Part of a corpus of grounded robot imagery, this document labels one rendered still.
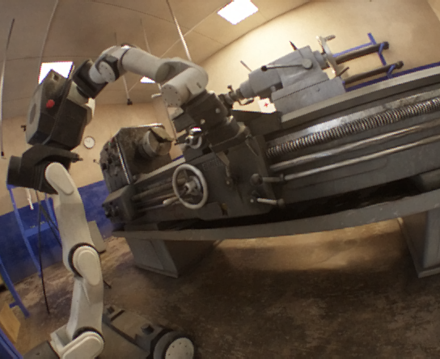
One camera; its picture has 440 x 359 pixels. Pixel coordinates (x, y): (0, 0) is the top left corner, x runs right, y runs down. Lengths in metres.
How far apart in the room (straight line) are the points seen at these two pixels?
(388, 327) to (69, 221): 1.27
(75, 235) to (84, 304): 0.28
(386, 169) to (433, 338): 0.68
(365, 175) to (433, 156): 0.32
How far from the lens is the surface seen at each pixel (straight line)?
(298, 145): 0.75
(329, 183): 0.86
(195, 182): 0.85
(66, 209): 0.83
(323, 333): 0.90
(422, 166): 0.91
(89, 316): 0.91
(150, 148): 1.61
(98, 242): 3.55
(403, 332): 0.90
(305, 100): 0.91
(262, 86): 1.06
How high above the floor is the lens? 0.74
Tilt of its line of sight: 5 degrees down
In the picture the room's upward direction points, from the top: 19 degrees counter-clockwise
